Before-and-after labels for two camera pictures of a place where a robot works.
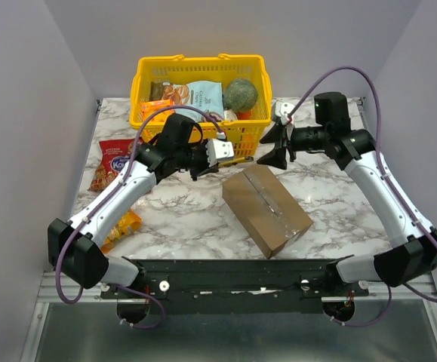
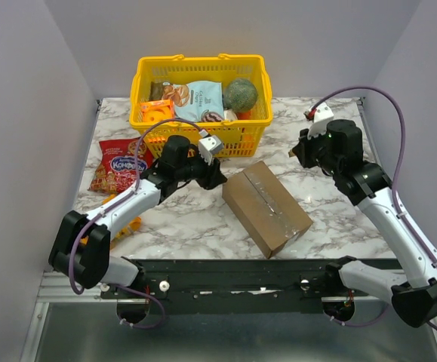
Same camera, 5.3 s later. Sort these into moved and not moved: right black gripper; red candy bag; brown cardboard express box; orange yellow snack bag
Moved: right black gripper
Not moved: red candy bag; brown cardboard express box; orange yellow snack bag
